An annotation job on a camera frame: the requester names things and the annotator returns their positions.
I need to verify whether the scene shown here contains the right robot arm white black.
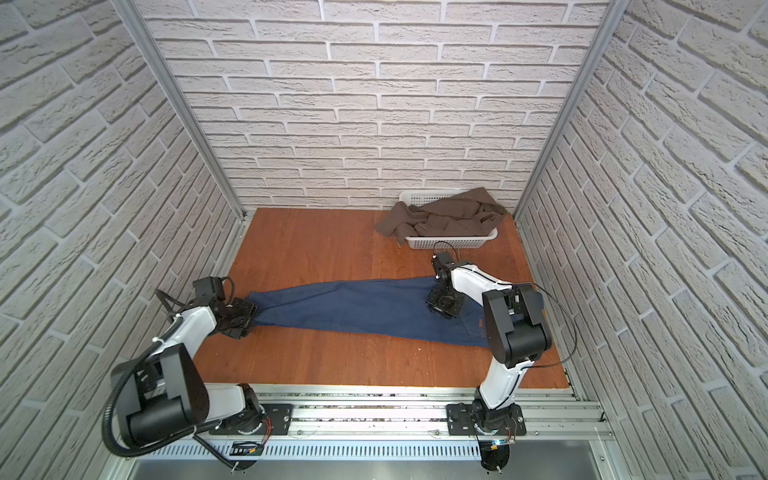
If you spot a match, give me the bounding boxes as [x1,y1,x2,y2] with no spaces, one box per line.
[426,252,552,435]

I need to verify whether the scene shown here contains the brown trousers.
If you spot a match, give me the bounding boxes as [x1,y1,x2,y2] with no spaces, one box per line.
[375,187,508,245]

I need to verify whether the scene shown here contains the white plastic laundry basket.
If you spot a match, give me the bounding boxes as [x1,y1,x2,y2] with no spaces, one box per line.
[398,189,498,250]

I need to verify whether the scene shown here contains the left corner aluminium post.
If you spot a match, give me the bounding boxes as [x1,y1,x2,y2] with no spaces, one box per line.
[113,0,247,222]

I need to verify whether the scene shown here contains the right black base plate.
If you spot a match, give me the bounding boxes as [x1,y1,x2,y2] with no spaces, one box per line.
[446,401,527,438]

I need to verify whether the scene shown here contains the aluminium mounting rail frame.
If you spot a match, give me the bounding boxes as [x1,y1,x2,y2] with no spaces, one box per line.
[142,384,630,479]

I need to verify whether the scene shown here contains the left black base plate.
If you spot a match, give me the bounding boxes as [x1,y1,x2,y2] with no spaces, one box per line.
[209,403,294,436]

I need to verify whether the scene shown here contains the thin black cable right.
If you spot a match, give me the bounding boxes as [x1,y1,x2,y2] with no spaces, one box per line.
[431,241,578,370]

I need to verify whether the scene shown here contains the right corner aluminium post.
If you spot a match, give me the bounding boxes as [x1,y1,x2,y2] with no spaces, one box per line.
[512,0,631,220]

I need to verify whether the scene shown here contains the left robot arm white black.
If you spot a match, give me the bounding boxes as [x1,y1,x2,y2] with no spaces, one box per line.
[101,277,272,458]

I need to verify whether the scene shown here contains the black corrugated cable left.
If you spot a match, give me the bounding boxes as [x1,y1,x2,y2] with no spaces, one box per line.
[100,275,253,472]

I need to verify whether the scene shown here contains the blue denim jeans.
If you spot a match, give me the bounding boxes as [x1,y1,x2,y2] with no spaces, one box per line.
[246,277,488,348]

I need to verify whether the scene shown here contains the corner aluminium post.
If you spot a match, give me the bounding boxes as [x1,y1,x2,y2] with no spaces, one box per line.
[113,0,247,222]
[512,0,631,220]

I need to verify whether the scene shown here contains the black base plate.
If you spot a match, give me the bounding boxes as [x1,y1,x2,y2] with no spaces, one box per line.
[446,401,527,438]
[209,403,294,436]

